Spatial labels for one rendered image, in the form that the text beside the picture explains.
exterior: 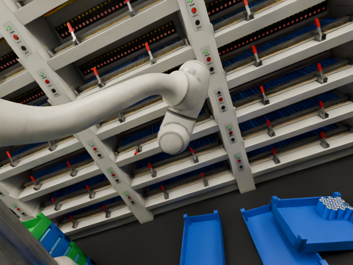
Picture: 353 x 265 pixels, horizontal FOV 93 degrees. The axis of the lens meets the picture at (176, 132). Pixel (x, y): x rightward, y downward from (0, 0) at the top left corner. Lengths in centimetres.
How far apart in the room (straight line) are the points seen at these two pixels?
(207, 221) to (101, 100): 91
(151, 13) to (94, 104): 53
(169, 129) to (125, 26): 50
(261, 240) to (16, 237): 90
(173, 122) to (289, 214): 71
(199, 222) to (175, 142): 72
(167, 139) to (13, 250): 43
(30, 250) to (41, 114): 36
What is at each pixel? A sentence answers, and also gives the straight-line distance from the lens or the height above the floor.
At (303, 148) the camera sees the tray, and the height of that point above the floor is 14.
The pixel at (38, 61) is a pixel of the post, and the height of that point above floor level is 108.
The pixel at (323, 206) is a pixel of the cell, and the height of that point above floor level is 8.
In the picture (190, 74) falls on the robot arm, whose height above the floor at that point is 82.
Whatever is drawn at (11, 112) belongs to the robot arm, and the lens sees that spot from 36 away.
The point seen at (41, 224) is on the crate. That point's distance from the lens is 114.
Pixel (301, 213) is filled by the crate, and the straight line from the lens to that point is 102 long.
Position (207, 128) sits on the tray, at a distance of 87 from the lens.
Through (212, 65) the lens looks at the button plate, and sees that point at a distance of 80.
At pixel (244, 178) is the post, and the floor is 11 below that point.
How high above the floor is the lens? 88
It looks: 23 degrees down
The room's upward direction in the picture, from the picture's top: 24 degrees counter-clockwise
